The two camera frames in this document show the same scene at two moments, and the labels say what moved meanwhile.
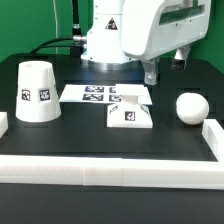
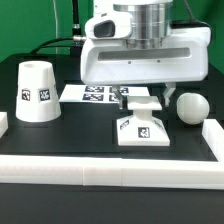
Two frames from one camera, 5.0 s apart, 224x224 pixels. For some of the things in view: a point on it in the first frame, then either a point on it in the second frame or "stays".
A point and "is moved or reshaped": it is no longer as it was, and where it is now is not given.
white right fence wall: x=213 y=133 stays
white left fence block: x=3 y=123 stays
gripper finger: x=151 y=69 → x=118 y=93
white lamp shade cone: x=37 y=98 stays
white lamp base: x=133 y=111 is moved or reshaped
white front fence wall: x=112 y=172 stays
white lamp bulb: x=192 y=107 stays
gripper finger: x=180 y=58 → x=171 y=86
